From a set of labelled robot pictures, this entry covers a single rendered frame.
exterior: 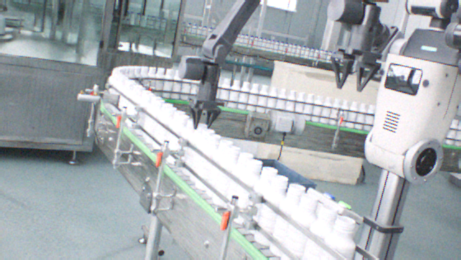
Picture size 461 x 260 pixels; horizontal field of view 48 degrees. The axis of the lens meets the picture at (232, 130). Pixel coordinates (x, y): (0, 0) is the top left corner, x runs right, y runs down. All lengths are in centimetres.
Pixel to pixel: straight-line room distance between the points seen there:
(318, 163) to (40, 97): 301
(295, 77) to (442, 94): 393
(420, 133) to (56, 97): 347
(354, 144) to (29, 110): 267
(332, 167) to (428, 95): 429
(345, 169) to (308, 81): 112
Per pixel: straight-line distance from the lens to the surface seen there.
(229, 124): 314
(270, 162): 230
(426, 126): 172
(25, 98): 460
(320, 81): 565
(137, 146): 197
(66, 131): 472
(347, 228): 104
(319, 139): 330
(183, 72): 154
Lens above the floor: 149
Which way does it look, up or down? 11 degrees down
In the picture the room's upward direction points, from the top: 11 degrees clockwise
